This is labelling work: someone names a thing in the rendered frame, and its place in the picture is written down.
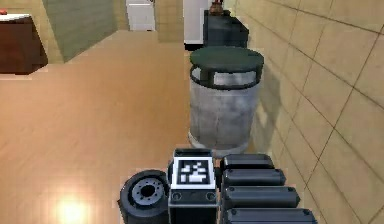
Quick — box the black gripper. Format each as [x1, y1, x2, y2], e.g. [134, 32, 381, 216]
[117, 169, 171, 224]

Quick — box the grey bin with dark lid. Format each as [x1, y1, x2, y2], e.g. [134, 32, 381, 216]
[187, 45, 265, 158]

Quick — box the white fridge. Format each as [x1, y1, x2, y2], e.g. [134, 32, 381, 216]
[183, 0, 214, 45]

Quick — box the black low cupboard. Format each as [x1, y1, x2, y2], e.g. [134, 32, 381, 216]
[203, 9, 250, 49]

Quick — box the dark brown cabinet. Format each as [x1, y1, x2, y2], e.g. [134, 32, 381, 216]
[0, 13, 49, 76]

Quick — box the brown pot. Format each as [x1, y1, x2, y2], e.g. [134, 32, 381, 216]
[209, 0, 224, 16]

